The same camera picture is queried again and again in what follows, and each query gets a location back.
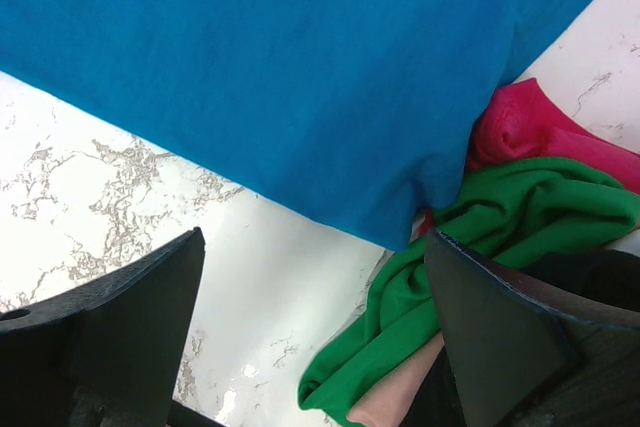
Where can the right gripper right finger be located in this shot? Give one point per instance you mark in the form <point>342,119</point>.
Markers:
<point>557,345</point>

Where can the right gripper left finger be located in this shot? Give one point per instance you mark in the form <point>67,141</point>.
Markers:
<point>108,352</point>

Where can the blue t-shirt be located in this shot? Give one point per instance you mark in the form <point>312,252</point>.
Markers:
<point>353,113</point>

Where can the pink folded t-shirt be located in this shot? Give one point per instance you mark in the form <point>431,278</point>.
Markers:
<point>388,401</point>

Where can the green folded t-shirt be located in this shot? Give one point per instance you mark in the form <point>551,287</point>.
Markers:
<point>512,213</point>

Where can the red folded t-shirt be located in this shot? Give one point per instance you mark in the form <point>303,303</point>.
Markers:
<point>522,122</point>

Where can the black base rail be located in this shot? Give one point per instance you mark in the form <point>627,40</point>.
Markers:
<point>181,416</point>

